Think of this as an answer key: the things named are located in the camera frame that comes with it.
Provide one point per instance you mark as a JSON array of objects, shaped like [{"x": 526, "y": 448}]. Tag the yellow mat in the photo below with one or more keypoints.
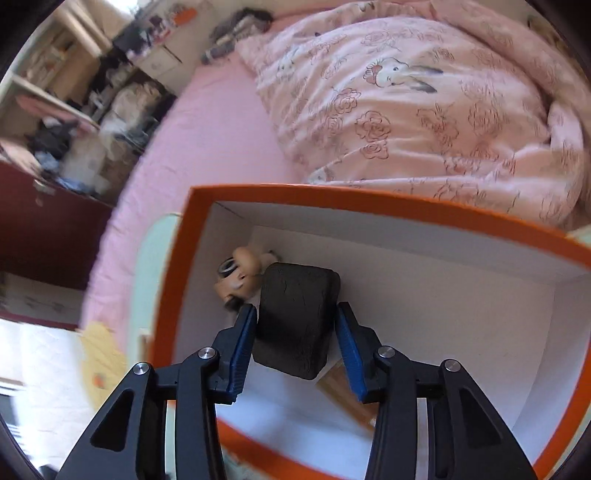
[{"x": 104, "y": 355}]

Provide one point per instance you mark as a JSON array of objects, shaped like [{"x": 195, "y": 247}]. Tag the orange cardboard box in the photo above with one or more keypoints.
[{"x": 415, "y": 300}]

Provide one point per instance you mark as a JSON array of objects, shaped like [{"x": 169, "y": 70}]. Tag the orange storage box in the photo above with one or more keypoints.
[{"x": 181, "y": 16}]

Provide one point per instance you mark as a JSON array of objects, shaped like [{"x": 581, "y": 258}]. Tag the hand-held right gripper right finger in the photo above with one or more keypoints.
[{"x": 351, "y": 355}]

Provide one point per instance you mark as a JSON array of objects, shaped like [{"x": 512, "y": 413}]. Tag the grey clothes pile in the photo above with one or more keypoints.
[{"x": 235, "y": 27}]

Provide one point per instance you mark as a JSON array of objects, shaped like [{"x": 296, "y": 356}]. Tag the pink floral quilt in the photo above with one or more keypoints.
[{"x": 392, "y": 115}]

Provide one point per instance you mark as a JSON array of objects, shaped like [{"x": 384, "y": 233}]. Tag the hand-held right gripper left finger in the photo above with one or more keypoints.
[{"x": 240, "y": 350}]

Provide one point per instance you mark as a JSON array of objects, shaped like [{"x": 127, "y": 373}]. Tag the white nightstand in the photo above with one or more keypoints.
[{"x": 159, "y": 64}]

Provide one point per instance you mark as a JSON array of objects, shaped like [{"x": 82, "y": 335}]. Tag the black case with pink edge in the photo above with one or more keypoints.
[{"x": 295, "y": 314}]

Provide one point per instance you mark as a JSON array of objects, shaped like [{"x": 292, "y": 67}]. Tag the white clothes pile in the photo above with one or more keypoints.
[{"x": 124, "y": 106}]

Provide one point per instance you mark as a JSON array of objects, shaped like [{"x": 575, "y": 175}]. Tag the wall shelf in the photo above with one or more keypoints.
[{"x": 27, "y": 87}]

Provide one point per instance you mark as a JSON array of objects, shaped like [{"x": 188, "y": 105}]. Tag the dark red cabinet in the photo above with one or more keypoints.
[{"x": 46, "y": 230}]

